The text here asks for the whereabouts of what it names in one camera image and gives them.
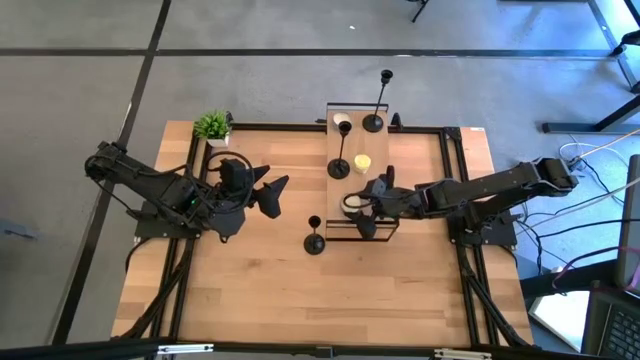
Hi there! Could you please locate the silver aluminium bracket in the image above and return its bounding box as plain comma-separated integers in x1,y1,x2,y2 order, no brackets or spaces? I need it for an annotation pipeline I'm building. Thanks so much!
157,342,215,356
433,348,493,360

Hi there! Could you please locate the wooden shelf riser black frame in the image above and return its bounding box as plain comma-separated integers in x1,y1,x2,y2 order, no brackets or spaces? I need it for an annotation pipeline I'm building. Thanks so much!
324,102,400,243

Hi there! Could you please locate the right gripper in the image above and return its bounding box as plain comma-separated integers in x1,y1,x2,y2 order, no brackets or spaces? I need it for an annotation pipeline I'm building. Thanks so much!
352,165,424,241

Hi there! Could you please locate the black metal candlestick holder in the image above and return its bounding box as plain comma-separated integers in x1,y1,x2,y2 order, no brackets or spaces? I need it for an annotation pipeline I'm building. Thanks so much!
362,69,395,134
327,120,353,181
303,215,327,256

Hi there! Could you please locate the black desk leg frame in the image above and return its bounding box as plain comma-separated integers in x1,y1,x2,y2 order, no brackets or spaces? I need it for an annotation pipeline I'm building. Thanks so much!
542,94,640,135

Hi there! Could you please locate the white tealight candle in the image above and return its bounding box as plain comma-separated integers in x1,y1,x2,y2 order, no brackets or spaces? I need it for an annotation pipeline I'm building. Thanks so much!
340,194,364,215

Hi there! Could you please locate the green plant in white pot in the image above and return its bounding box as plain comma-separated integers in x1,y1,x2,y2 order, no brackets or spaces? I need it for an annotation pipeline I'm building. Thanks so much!
192,108,234,149

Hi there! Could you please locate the black aluminium rail frame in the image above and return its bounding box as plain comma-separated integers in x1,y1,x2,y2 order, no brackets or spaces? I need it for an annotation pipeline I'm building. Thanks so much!
112,122,534,351

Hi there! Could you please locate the gray computer monitor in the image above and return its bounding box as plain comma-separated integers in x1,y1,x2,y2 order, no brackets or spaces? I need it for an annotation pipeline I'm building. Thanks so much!
613,153,640,289

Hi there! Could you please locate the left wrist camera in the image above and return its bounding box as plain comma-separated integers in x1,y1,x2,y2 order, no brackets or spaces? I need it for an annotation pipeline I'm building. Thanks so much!
219,158,250,194

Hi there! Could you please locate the white flat board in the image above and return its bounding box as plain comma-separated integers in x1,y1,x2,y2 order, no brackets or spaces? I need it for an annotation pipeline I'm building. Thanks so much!
528,290,591,351

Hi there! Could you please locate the dark laptop computer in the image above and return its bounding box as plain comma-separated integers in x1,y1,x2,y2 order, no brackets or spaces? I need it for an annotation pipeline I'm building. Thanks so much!
581,292,640,360

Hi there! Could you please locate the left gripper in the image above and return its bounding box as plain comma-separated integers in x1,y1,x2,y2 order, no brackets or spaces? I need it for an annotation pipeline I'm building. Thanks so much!
209,165,290,244

